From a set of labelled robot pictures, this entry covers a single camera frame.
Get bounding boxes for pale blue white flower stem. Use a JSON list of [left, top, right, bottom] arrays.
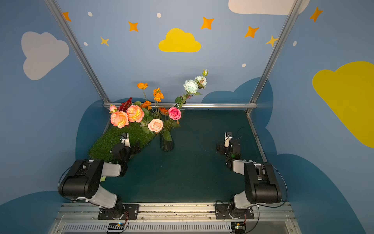
[[175, 69, 209, 109]]

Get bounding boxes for magenta rose stem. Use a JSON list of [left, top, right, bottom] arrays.
[[168, 107, 182, 128]]

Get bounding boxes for aluminium frame left post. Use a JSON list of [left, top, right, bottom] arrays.
[[44, 0, 111, 103]]

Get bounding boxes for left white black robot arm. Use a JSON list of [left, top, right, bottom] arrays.
[[58, 143, 141, 220]]

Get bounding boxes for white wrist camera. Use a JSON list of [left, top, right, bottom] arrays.
[[120, 133, 131, 148], [224, 132, 232, 148]]

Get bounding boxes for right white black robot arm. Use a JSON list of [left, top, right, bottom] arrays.
[[215, 139, 285, 220]]

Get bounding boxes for orange gerbera flower stem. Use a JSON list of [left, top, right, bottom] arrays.
[[159, 107, 168, 116]]

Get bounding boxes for aluminium frame right post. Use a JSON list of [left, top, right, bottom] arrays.
[[249, 0, 303, 106]]

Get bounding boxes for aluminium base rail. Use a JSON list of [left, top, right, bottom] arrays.
[[49, 202, 301, 234]]

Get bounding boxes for dark red flower stem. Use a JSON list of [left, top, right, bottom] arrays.
[[118, 97, 132, 112]]

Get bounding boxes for peach pink rose stem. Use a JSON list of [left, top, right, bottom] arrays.
[[147, 119, 164, 133]]

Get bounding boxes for aluminium frame post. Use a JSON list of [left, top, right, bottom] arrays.
[[249, 0, 303, 106], [44, 0, 111, 103]]

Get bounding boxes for aluminium frame back bar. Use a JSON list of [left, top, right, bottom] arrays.
[[103, 102, 257, 110]]

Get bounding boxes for green artificial grass mat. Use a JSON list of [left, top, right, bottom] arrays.
[[88, 123, 155, 162]]

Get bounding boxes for orange poppy flower stem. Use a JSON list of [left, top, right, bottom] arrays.
[[137, 83, 164, 118]]

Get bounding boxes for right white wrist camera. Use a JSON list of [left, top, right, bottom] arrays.
[[224, 132, 232, 148]]

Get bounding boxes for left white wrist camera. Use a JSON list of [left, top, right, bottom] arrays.
[[120, 133, 131, 148]]

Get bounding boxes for dark glass vase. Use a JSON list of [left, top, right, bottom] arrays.
[[160, 131, 174, 152]]

